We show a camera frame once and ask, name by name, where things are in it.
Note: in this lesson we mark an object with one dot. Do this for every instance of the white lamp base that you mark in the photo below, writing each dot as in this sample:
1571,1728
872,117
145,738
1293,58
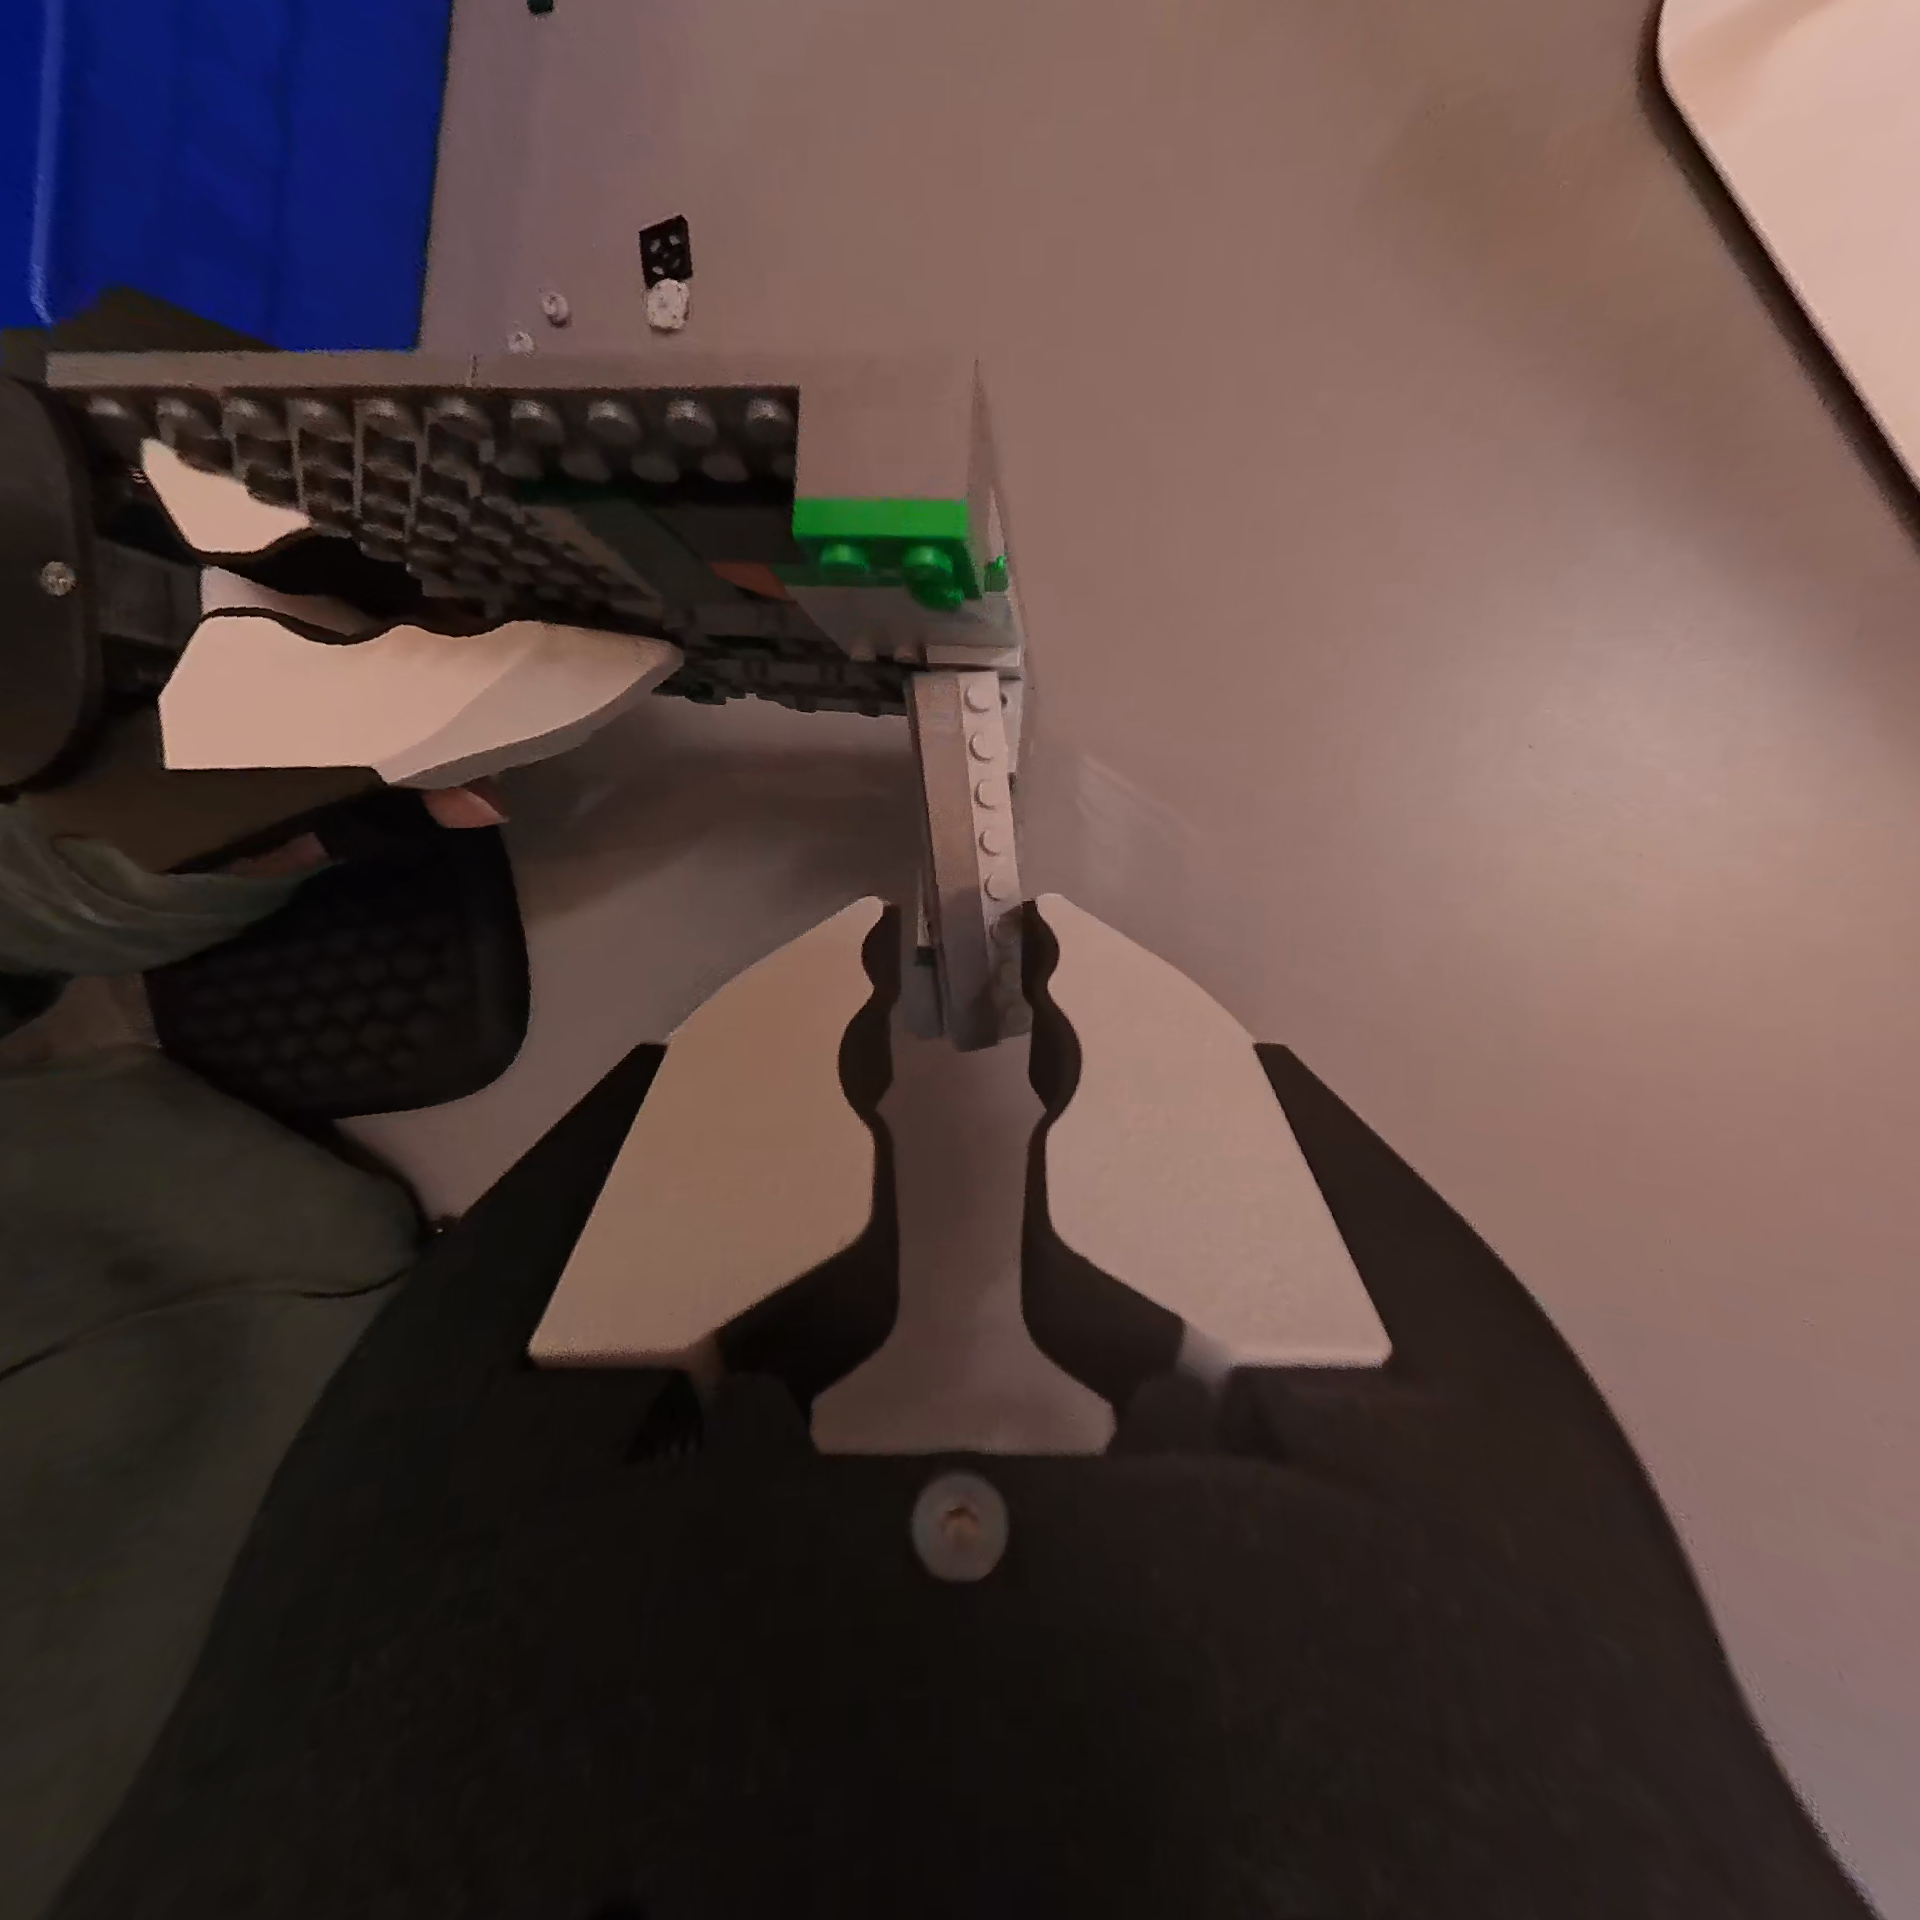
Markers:
1816,195

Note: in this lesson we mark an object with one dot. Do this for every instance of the grey toy brick build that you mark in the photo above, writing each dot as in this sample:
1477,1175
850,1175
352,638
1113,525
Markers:
599,511

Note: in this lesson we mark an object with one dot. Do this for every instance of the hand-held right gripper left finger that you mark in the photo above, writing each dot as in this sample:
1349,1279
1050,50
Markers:
720,1185

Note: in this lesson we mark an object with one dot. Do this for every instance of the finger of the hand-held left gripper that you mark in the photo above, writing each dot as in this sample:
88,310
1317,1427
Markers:
405,705
217,503

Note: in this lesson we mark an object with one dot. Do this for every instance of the grey desk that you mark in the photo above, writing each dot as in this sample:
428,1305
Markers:
1349,674

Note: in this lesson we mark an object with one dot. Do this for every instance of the blue plastic bin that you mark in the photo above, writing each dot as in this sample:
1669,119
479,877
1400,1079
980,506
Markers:
210,165

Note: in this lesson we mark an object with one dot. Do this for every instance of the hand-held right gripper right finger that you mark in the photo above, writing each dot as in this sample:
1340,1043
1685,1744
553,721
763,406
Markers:
1201,1185

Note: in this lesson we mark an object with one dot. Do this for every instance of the small black white brick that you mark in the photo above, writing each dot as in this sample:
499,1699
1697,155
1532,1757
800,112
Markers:
668,269

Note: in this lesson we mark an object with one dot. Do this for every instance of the light grey long brick plate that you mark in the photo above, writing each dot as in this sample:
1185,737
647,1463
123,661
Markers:
975,840

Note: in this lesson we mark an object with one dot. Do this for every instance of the person's left hand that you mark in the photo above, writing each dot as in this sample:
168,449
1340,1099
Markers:
473,808

